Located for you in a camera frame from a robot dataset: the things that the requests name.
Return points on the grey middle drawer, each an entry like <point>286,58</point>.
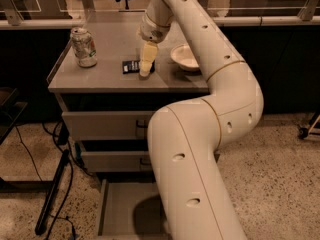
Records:
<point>117,161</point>

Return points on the grey top drawer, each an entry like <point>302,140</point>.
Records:
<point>107,125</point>

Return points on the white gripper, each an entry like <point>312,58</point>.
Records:
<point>152,30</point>

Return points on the dark blue rxbar wrapper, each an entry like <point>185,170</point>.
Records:
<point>130,66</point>

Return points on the black table leg base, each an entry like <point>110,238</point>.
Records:
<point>50,187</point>

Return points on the black caster wheel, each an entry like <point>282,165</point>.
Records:
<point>303,133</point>

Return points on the grey metal drawer cabinet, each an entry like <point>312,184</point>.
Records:
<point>104,87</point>

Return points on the grey open bottom drawer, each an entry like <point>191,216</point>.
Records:
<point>131,211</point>

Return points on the white paper bowl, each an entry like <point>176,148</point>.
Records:
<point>183,56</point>

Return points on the crumpled white soda can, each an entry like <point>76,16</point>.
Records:
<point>83,46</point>

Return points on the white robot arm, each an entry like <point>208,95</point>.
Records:
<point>183,136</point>

